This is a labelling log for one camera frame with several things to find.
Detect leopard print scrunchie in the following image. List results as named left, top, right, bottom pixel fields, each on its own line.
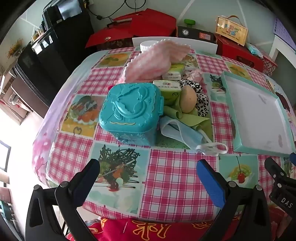
left=179, top=79, right=210, bottom=117

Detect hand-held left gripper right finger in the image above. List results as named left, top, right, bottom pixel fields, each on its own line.
left=196, top=159, right=272, bottom=241

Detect red carton with handle slot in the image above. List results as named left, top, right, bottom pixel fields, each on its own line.
left=216, top=35, right=264, bottom=72

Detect red printed cloth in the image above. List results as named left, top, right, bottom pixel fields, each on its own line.
left=66, top=214, right=296, bottom=241

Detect red patterned box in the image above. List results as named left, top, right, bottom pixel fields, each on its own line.
left=260, top=52, right=278, bottom=77

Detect black box with gauge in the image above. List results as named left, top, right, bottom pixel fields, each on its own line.
left=177, top=25, right=216, bottom=44

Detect white tissue pack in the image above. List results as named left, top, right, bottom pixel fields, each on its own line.
left=162, top=72, right=183, bottom=80

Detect large red gift box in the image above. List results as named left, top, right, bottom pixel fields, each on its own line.
left=107, top=9, right=177, bottom=37

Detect small green tissue pack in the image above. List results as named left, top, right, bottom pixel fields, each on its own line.
left=166, top=63, right=186, bottom=75

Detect blue face mask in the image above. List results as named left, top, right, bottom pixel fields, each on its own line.
left=159, top=116, right=229, bottom=156

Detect white desk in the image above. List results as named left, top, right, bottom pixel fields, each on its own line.
left=268, top=36, right=296, bottom=61

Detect large green tissue pack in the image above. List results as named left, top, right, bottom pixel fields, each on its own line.
left=153, top=79, right=182, bottom=107

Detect yellow artificial flowers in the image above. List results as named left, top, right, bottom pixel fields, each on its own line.
left=8, top=39, right=23, bottom=58

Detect green cloth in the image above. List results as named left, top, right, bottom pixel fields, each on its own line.
left=164, top=93, right=212, bottom=139

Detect teal plastic box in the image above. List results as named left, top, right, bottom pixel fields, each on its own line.
left=99, top=82, right=165, bottom=146

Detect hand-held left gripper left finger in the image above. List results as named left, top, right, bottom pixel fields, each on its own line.
left=25, top=159, right=101, bottom=241

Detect white chair back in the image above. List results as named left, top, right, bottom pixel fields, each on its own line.
left=132, top=36, right=218, bottom=55

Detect black cable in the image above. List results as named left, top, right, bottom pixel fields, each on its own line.
left=83, top=0, right=139, bottom=21

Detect blue wet wipes pack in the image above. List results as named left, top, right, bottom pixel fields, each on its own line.
left=245, top=43, right=263, bottom=56

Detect black cabinet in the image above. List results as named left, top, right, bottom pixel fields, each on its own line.
left=14, top=5, right=94, bottom=118

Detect white plastic bottle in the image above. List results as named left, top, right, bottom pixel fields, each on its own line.
left=140, top=40, right=160, bottom=52

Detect tan carry case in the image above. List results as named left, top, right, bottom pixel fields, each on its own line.
left=216, top=16, right=249, bottom=46

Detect tan powder puff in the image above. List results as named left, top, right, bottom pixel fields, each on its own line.
left=180, top=86, right=197, bottom=113

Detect pink fluffy towel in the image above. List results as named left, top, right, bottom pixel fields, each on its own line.
left=117, top=39, right=190, bottom=84

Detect teal cardboard tray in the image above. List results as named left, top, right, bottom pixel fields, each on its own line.
left=220, top=71, right=294, bottom=156

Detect red box with floral side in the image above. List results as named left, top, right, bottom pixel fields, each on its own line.
left=85, top=25, right=134, bottom=50

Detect pink scrunchie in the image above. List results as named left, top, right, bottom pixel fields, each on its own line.
left=184, top=70, right=203, bottom=81

